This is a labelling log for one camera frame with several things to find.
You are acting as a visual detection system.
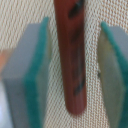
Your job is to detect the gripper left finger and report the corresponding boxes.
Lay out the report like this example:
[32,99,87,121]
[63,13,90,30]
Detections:
[0,17,52,128]

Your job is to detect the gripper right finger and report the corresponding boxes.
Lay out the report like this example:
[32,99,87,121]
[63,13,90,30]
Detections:
[98,22,128,128]

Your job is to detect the brown sausage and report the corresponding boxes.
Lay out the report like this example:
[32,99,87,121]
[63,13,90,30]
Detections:
[54,0,87,115]

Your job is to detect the woven beige placemat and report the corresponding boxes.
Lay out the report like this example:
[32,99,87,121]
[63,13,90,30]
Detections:
[0,0,128,128]

